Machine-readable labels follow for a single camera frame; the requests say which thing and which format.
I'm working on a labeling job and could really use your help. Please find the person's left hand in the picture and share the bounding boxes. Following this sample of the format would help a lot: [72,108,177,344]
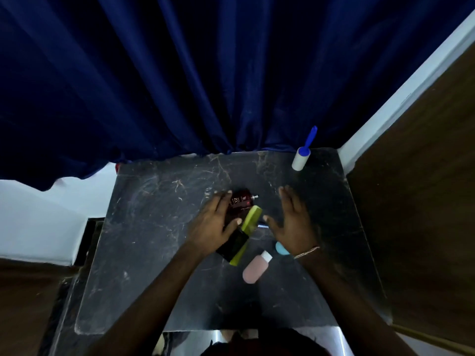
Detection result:
[185,190,243,257]

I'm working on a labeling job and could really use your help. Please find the dark blue curtain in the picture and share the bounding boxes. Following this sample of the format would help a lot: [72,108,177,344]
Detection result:
[0,0,475,192]

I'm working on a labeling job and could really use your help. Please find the person's dark clothing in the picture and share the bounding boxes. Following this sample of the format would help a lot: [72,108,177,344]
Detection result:
[200,328,332,356]

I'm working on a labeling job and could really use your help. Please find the white lint roller blue handle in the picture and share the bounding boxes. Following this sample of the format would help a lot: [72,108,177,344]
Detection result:
[291,125,318,172]

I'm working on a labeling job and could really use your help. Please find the brown wooden door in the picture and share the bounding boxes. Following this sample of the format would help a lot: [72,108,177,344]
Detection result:
[346,41,475,349]

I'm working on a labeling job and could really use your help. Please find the person's right hand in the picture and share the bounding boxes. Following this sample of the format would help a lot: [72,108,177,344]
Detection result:
[263,185,320,259]

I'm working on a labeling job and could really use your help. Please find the green and black case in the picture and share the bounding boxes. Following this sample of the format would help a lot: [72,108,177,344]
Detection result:
[215,205,263,267]

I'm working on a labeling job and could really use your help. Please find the pink bottle white cap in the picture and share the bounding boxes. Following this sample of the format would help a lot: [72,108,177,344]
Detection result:
[242,250,273,284]

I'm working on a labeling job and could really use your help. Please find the dark red perfume bottle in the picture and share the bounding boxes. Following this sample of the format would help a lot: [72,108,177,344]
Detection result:
[227,188,259,219]

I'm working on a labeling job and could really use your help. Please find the white door frame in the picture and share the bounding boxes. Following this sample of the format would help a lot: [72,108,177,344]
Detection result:
[337,9,475,175]

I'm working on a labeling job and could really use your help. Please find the person's left forearm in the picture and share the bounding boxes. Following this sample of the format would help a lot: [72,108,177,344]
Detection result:
[86,242,216,356]

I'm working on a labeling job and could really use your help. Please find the brown wooden panel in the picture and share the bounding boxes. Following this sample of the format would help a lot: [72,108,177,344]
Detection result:
[0,257,79,356]

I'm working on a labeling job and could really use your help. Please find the thin chain bracelet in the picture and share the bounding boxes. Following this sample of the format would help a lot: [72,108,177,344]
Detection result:
[293,246,321,260]

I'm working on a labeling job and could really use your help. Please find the person's right forearm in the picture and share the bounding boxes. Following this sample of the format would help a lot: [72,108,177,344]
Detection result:
[294,249,418,356]

